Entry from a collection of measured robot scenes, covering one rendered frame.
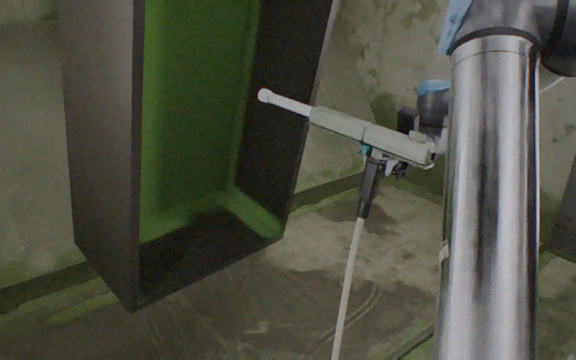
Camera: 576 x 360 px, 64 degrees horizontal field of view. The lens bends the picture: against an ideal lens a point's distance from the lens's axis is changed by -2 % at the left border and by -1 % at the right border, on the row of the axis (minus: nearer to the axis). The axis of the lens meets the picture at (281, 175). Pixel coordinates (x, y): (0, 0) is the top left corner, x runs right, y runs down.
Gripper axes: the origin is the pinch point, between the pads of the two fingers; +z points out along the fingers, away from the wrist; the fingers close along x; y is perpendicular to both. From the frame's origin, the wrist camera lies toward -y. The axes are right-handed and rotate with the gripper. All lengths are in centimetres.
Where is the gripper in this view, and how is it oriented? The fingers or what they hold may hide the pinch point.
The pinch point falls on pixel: (375, 151)
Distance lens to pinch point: 103.1
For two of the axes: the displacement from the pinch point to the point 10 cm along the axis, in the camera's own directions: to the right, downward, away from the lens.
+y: -2.0, 9.1, 3.5
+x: -7.5, -3.8, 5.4
